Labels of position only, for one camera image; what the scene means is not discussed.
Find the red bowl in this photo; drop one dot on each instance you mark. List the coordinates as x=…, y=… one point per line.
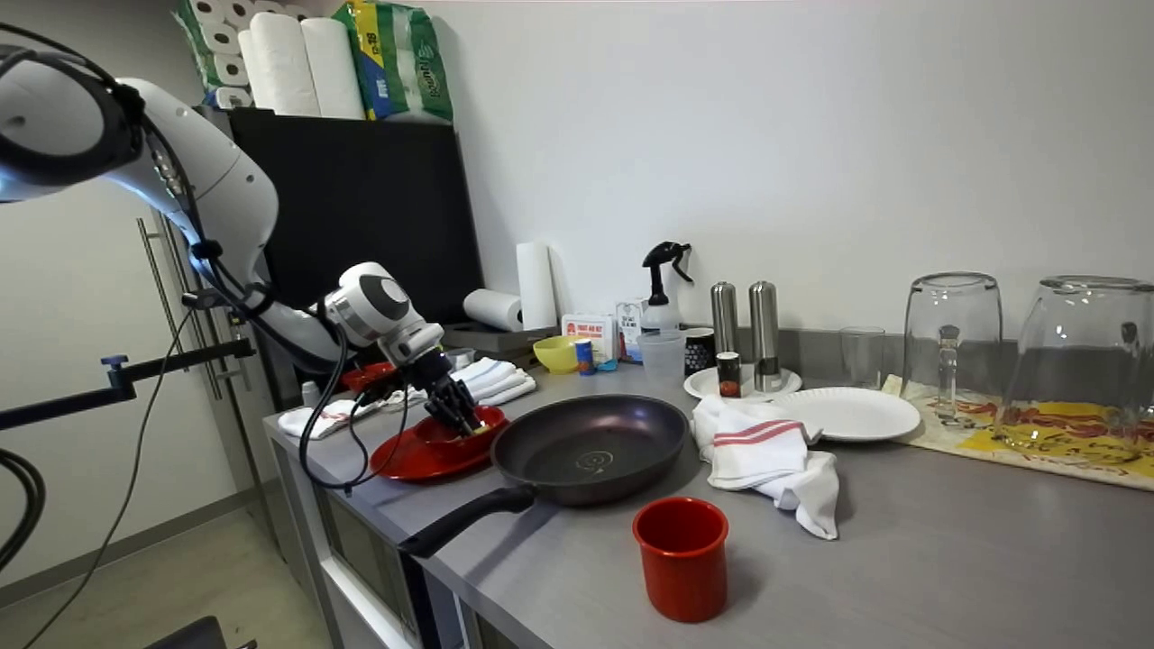
x=433, y=443

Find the small dark spice jar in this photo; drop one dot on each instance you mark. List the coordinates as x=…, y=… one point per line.
x=731, y=375

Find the black cabinet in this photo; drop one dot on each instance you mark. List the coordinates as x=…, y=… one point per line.
x=398, y=191

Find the small white plate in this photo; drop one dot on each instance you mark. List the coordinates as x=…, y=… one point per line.
x=704, y=385

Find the toilet paper pack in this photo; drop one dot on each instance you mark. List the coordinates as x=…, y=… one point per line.
x=218, y=50

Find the large white paper roll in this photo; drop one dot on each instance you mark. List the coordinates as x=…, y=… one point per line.
x=333, y=70
x=278, y=66

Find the green plastic package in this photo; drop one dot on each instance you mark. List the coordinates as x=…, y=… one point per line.
x=410, y=59

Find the black frying pan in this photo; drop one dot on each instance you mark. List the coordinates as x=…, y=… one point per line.
x=589, y=451

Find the small red container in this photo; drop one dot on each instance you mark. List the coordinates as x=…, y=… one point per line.
x=364, y=375

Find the upturned clear wine glass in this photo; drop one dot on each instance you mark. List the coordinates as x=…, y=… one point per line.
x=952, y=337
x=1082, y=346

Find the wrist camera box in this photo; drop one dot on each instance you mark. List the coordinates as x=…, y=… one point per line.
x=421, y=345

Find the red plate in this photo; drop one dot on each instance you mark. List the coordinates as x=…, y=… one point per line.
x=410, y=465

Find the yellow bowl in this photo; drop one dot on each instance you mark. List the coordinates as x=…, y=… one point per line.
x=555, y=356

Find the blue can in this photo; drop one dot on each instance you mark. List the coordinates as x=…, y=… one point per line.
x=584, y=360

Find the black boom rod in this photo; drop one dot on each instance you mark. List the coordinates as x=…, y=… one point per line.
x=58, y=408

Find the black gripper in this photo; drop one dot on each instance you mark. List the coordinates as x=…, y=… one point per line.
x=447, y=389

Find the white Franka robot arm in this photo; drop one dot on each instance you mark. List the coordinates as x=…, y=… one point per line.
x=218, y=183

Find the black base board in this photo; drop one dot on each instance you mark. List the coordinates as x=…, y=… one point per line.
x=198, y=635

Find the white towel blue stripe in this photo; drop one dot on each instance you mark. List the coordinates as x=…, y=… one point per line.
x=498, y=379

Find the white spray bottle black nozzle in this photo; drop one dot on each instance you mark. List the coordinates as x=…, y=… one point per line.
x=659, y=325

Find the steel shaker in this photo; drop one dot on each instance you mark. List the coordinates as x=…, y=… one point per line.
x=767, y=325
x=722, y=314

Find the yellow sponge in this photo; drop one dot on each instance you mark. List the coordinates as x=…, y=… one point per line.
x=488, y=422

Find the grey tray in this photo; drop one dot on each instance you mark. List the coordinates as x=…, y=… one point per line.
x=511, y=339

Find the red cup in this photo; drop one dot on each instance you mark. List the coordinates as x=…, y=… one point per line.
x=683, y=563

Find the small white cloth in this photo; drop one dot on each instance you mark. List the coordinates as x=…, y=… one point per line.
x=315, y=421

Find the white paper towel roll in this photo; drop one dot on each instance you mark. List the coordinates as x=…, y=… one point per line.
x=534, y=286
x=494, y=310

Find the grey counter cabinet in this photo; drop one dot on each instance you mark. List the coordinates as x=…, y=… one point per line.
x=327, y=527

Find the large white plate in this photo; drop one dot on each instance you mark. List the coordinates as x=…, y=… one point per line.
x=847, y=416

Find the white towel red stripe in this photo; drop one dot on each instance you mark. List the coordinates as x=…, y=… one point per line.
x=761, y=456

